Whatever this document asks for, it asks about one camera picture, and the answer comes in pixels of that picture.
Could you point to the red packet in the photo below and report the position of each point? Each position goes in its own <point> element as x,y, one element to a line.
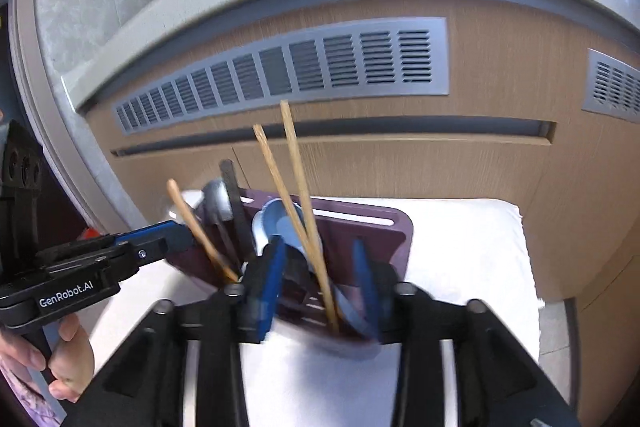
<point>88,234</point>

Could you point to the short grey vent grille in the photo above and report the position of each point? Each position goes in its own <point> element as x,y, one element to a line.
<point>615,87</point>

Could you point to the white cloth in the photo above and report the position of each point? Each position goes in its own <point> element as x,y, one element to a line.
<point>475,257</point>

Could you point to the wooden cabinet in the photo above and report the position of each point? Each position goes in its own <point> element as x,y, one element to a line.
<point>500,157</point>

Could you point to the floral printed cloth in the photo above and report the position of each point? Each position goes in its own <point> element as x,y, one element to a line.
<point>30,399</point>

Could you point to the purple plastic utensil holder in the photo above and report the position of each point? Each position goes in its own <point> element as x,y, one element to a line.
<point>390,237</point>

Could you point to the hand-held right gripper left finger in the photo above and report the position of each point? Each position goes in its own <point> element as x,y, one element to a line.
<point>270,279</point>

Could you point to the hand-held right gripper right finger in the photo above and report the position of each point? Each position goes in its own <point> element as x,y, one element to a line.
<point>362,269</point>

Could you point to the long grey vent grille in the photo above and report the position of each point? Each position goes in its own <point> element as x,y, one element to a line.
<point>300,67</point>

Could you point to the wooden chopstick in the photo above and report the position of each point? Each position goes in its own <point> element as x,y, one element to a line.
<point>275,177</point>
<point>305,207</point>

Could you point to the person's left hand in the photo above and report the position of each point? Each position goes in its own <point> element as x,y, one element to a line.
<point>70,357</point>

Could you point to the light stone window sill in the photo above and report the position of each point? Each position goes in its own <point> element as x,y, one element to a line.
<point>75,7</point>

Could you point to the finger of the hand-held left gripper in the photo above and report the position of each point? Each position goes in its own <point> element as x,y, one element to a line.
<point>170,234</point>
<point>147,254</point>

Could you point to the metal spoon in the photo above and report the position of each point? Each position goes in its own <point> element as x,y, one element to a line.
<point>217,202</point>

